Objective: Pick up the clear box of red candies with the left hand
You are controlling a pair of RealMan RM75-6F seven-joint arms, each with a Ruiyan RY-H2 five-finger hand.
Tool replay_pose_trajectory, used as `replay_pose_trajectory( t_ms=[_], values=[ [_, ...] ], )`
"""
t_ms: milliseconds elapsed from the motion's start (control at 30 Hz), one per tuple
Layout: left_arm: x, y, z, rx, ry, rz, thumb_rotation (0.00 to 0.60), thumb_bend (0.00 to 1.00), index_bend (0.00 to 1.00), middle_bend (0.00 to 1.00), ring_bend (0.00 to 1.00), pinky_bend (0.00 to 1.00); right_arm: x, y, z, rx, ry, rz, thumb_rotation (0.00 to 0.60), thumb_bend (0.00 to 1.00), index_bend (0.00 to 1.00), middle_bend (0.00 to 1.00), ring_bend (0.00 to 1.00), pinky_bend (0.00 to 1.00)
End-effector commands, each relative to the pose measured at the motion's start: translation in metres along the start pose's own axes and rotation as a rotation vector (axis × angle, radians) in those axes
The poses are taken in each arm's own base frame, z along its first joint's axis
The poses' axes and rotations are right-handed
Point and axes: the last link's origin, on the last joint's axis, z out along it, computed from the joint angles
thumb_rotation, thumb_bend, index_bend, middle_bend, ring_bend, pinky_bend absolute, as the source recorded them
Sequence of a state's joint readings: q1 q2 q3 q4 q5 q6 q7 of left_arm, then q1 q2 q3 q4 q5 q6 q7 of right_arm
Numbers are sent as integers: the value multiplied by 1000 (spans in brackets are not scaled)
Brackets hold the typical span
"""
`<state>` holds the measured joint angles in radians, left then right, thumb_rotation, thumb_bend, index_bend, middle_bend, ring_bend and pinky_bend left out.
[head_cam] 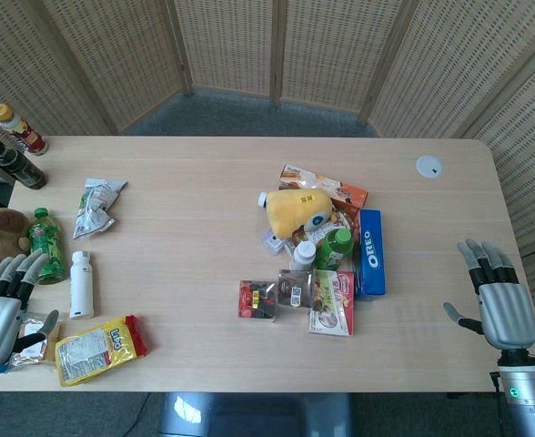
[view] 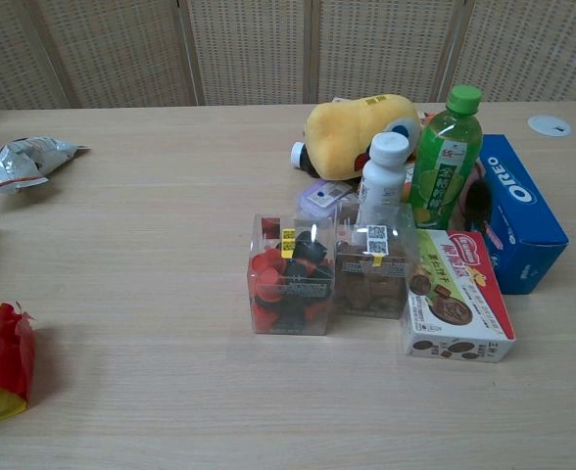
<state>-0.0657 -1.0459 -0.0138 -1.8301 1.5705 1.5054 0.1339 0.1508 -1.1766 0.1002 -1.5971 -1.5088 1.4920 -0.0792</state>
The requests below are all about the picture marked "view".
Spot dark bottle white cap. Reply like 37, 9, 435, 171
290, 140, 319, 175

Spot small white plastic bottle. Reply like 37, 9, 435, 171
356, 131, 411, 227

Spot crumpled silver snack bag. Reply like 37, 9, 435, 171
0, 135, 90, 200

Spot white round lid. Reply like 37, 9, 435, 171
527, 115, 574, 137

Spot woven folding screen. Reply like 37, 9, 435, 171
0, 0, 576, 112

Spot clear plastic box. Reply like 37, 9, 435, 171
331, 203, 419, 321

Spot yellow plush toy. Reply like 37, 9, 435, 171
303, 92, 424, 182

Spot blue Oreo box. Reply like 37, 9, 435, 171
473, 133, 571, 297

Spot green tea bottle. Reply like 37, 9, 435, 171
408, 83, 484, 231

